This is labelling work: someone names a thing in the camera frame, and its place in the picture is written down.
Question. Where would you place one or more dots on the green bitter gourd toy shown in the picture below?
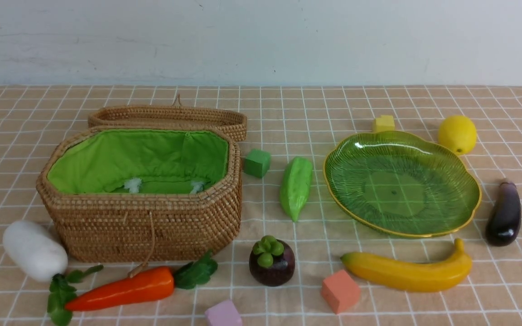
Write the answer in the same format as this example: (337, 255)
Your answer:
(296, 186)

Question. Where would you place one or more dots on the dark purple mangosteen toy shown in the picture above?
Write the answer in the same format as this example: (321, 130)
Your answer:
(272, 261)

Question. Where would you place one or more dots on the orange carrot toy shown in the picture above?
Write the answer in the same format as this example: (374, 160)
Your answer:
(147, 286)

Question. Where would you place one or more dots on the yellow banana toy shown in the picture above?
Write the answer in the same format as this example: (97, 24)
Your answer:
(407, 276)

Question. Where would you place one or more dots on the yellow lemon toy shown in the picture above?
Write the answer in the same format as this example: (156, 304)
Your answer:
(458, 134)

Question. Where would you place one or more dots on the white radish toy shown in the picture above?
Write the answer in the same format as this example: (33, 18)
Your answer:
(34, 250)

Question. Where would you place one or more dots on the purple eggplant toy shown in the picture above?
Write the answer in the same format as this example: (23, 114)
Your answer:
(505, 219)

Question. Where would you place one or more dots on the green foam cube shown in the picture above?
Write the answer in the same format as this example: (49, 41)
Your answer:
(257, 163)

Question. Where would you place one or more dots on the beige checkered tablecloth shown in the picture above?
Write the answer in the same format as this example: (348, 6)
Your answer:
(288, 122)

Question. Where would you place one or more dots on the yellow foam cube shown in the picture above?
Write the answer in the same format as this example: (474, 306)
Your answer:
(383, 123)

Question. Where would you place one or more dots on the green glass leaf plate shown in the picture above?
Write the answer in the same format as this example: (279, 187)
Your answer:
(399, 184)

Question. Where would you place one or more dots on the orange foam cube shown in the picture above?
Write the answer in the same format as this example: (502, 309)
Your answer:
(340, 291)

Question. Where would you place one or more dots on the pink foam cube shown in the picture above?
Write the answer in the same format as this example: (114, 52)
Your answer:
(223, 314)

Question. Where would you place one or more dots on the woven rattan basket green lining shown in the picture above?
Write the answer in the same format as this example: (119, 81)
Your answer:
(132, 193)

